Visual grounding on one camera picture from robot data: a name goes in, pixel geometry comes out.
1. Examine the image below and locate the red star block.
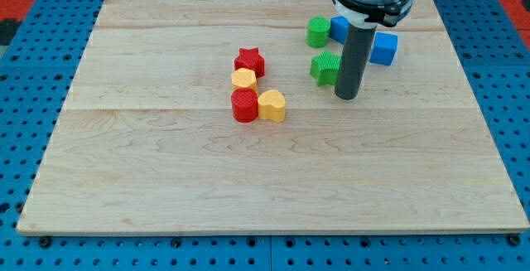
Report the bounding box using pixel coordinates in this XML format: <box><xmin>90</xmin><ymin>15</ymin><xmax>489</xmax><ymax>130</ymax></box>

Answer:
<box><xmin>234</xmin><ymin>47</ymin><xmax>265</xmax><ymax>78</ymax></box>

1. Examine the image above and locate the green star block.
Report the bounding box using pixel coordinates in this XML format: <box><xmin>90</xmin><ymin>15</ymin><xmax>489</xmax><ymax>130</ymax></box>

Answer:
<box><xmin>310</xmin><ymin>51</ymin><xmax>341</xmax><ymax>86</ymax></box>

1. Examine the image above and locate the wooden board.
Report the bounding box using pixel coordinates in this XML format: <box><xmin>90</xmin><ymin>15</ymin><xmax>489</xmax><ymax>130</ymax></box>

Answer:
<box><xmin>17</xmin><ymin>0</ymin><xmax>529</xmax><ymax>236</ymax></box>

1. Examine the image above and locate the yellow heart block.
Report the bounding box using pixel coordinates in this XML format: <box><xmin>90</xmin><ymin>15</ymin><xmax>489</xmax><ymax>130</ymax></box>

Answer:
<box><xmin>258</xmin><ymin>90</ymin><xmax>286</xmax><ymax>123</ymax></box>

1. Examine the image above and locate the blue block behind rod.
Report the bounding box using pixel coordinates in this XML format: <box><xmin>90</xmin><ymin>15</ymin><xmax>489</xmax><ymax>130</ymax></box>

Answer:
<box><xmin>330</xmin><ymin>16</ymin><xmax>349</xmax><ymax>44</ymax></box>

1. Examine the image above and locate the blue cube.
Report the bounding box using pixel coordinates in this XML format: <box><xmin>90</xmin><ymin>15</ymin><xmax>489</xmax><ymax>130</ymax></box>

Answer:
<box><xmin>369</xmin><ymin>32</ymin><xmax>398</xmax><ymax>65</ymax></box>

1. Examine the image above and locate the yellow hexagon block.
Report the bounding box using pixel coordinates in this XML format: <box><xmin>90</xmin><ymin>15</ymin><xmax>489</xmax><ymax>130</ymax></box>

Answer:
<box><xmin>231</xmin><ymin>68</ymin><xmax>258</xmax><ymax>92</ymax></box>

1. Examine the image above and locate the red cylinder block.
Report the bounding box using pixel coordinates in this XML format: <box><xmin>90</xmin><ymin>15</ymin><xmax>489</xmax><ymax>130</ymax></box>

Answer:
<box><xmin>231</xmin><ymin>88</ymin><xmax>258</xmax><ymax>123</ymax></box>

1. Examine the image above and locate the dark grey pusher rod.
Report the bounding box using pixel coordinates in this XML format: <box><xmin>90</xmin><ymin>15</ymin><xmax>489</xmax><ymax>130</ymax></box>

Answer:
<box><xmin>335</xmin><ymin>25</ymin><xmax>376</xmax><ymax>99</ymax></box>

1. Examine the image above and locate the green cylinder block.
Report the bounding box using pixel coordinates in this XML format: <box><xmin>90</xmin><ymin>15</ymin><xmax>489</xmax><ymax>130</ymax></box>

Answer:
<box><xmin>306</xmin><ymin>17</ymin><xmax>330</xmax><ymax>48</ymax></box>

